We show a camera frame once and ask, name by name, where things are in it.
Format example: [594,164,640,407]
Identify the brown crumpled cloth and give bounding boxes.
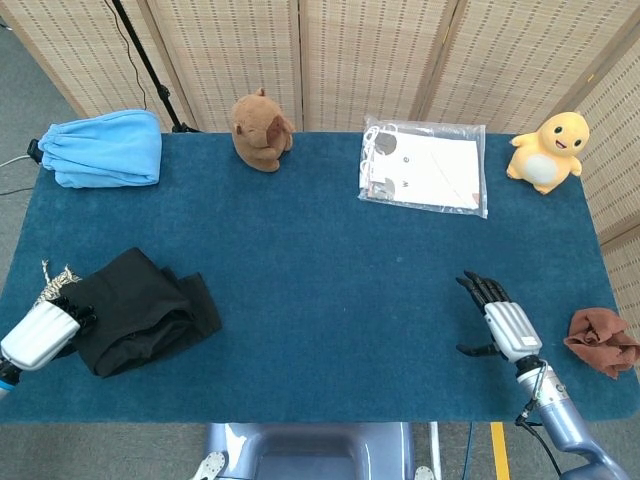
[563,308,640,380]

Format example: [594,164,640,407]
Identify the yellow floor tape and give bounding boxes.
[489,422,512,480]

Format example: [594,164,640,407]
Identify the beige striped rope bundle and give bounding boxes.
[32,258,84,306]

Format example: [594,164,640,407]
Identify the black tripod stand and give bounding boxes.
[110,0,204,134]

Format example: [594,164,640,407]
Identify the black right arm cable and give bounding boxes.
[514,409,564,480]

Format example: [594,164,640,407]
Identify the thin black hanging cable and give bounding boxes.
[103,0,147,112]

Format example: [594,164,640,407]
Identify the white table leg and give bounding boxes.
[428,422,442,480]

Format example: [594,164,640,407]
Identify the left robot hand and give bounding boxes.
[0,294,97,372]

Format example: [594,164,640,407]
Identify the yellow dinosaur plush toy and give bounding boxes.
[505,111,591,196]

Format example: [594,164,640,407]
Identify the blue cable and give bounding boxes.
[462,422,475,480]

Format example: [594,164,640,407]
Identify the black trousers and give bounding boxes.
[74,247,223,380]

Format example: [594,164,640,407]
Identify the blue carpet table cover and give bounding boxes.
[0,131,640,426]

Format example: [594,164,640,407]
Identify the brown capybara plush toy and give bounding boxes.
[231,87,295,174]

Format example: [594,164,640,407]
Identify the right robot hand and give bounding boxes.
[454,270,544,364]

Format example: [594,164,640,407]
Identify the blue-grey robot torso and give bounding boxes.
[192,422,416,480]

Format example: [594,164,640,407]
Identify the clear bag with white garment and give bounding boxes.
[357,114,489,220]

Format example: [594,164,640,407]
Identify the light blue folded fleece cloth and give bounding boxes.
[38,108,163,190]

